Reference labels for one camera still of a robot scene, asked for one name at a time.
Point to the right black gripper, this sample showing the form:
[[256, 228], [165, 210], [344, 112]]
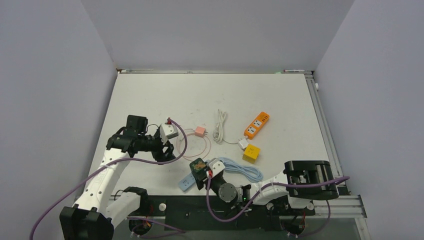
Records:
[[201, 177]]

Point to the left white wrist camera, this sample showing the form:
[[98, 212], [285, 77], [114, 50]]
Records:
[[168, 131]]

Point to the dark green cube adapter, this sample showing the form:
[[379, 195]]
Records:
[[197, 165]]

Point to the white plug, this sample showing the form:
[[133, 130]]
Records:
[[243, 143]]

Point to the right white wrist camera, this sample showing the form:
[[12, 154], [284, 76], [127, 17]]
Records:
[[215, 166]]

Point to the orange power strip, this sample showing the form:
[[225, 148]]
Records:
[[256, 125]]

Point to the yellow cube adapter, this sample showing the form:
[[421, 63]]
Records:
[[251, 153]]

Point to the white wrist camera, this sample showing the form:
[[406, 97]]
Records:
[[168, 131], [215, 166]]

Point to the light blue power strip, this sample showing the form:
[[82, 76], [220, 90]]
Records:
[[187, 182]]

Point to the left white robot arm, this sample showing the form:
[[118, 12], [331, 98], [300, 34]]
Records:
[[92, 216]]

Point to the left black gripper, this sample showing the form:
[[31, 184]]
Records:
[[167, 155]]

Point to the aluminium frame rail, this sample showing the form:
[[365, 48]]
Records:
[[226, 104]]

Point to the pink charger plug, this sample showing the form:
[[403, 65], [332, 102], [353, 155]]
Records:
[[200, 131]]

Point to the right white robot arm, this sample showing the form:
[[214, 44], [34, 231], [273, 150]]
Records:
[[241, 186]]

